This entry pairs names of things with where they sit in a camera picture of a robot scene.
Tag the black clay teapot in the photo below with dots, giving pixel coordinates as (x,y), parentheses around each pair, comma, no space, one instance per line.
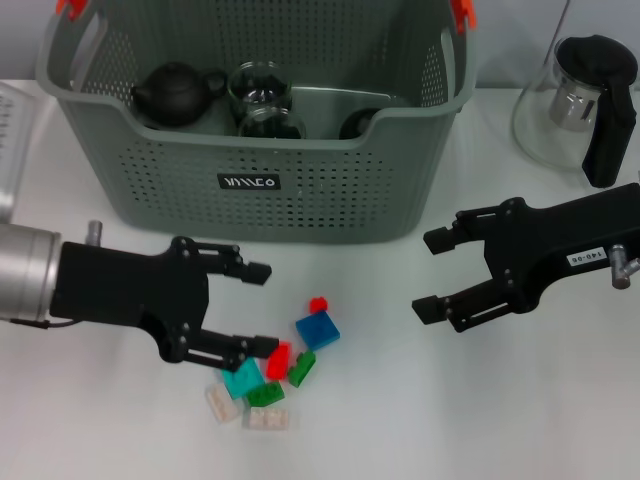
(172,95)

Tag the glass teacup black holder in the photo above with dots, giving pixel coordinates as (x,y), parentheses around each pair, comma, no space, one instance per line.
(260,85)
(272,125)
(357,122)

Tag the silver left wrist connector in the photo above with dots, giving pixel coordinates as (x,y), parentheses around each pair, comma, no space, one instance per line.
(95,232)

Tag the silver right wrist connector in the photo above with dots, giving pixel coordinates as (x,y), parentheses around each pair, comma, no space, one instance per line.
(620,265)

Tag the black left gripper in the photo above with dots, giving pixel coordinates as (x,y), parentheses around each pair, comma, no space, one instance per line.
(125,290)

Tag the bright red translucent brick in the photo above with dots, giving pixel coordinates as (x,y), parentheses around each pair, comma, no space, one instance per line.
(278,365)

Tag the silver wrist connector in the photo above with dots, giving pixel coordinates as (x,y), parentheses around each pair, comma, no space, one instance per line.
(620,265)
(95,232)

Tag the grey perforated storage bin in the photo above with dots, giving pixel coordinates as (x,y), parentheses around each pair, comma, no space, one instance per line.
(300,200)

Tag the small red toy brick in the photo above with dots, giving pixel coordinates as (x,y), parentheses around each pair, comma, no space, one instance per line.
(318,304)

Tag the white translucent toy brick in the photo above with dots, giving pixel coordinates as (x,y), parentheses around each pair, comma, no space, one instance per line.
(222,404)
(270,418)

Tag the green toy brick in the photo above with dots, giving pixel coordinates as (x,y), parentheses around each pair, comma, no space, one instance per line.
(301,371)
(265,394)

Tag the blue square toy brick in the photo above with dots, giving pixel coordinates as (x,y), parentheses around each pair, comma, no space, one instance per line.
(317,330)

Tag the teal square toy brick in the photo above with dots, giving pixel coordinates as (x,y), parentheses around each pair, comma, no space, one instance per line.
(242,382)

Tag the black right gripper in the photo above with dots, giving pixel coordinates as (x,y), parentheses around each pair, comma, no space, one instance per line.
(550,240)

